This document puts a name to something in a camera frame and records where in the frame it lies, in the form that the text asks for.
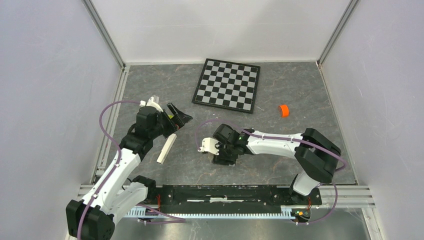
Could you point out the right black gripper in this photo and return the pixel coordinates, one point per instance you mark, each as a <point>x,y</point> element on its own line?
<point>221,159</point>

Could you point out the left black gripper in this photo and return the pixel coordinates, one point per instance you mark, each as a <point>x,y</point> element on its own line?
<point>176,122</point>

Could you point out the white rectangular bar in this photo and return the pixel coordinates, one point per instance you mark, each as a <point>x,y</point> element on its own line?
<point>166,148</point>

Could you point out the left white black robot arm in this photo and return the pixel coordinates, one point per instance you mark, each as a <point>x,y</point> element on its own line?
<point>96,215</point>

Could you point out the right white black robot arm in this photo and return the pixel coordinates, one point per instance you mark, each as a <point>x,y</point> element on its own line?
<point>316,154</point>

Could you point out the black white chessboard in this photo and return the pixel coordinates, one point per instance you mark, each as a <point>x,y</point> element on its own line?
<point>227,85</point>

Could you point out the orange tape roll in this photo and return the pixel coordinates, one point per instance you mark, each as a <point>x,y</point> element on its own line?
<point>284,110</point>

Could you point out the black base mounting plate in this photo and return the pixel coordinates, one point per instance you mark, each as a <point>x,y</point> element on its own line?
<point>227,199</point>

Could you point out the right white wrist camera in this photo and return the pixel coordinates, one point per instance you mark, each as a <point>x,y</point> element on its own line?
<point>209,145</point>

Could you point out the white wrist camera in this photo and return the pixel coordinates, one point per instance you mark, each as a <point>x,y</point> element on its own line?
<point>151,105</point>
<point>209,145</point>

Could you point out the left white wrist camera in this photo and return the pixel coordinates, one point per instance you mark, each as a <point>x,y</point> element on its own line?
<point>151,105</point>

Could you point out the aluminium frame rail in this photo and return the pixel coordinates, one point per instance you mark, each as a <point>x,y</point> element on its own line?
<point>348,196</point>

